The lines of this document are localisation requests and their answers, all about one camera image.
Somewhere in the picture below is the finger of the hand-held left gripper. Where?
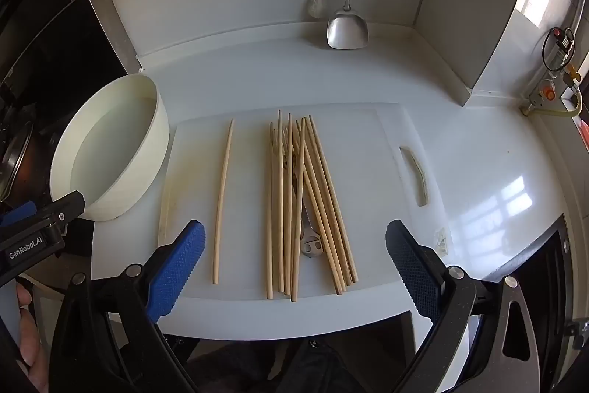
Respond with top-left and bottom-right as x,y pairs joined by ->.
0,200 -> 39,233
36,189 -> 88,225

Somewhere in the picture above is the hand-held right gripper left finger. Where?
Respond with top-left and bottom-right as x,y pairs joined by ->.
48,219 -> 205,393

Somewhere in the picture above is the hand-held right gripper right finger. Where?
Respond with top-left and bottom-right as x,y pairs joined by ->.
385,219 -> 543,393

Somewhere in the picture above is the white round bowl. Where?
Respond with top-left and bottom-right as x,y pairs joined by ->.
49,73 -> 172,222

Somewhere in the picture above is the curved single chopstick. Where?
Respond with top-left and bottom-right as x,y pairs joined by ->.
212,119 -> 235,285

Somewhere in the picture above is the metal fork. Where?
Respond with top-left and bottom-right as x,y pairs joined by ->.
272,128 -> 325,259

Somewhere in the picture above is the bundle of wooden chopsticks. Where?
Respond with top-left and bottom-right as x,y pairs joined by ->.
264,109 -> 360,302

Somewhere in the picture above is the person's left hand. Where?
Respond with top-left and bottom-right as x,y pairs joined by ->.
15,285 -> 49,393

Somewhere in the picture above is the glass pot lid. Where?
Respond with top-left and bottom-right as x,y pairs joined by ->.
0,117 -> 34,203

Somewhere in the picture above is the dark cooking pot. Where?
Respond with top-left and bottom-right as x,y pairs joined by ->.
0,112 -> 52,212

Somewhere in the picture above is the white cutting board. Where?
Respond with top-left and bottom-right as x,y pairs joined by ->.
89,103 -> 454,331

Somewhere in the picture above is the stainless range hood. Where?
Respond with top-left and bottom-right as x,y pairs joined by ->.
0,0 -> 93,67

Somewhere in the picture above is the grey gas valve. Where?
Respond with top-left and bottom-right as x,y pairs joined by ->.
527,27 -> 581,110

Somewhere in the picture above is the yellow gas hose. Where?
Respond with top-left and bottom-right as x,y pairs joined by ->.
521,64 -> 584,119

